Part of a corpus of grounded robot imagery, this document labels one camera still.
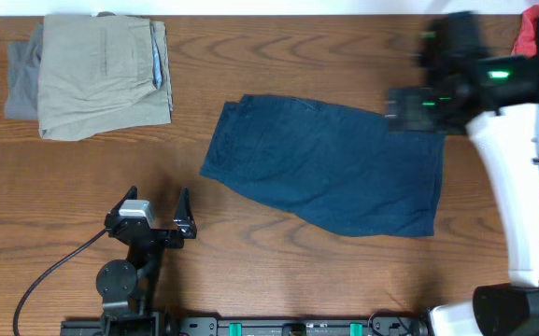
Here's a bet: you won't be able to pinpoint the folded grey garment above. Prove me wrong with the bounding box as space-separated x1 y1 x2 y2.
4 23 43 120

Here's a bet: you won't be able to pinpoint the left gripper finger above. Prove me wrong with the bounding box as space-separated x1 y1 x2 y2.
173 188 197 239
118 186 137 209

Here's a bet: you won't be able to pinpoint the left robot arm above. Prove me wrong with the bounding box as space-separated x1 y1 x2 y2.
95 186 197 336

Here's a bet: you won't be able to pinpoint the left black cable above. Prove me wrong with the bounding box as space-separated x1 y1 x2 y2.
12 227 110 336

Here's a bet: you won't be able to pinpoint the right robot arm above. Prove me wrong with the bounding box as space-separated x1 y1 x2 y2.
387 12 539 335

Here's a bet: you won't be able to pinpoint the dark blue shorts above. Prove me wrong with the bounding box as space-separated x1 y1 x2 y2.
200 95 445 237

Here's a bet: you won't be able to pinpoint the folded khaki shorts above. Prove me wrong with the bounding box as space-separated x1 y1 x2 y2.
37 15 173 141

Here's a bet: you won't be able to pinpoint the red garment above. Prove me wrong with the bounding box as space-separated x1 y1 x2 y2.
511 5 539 58

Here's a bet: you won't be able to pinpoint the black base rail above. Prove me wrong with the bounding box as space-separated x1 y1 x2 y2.
60 315 430 336

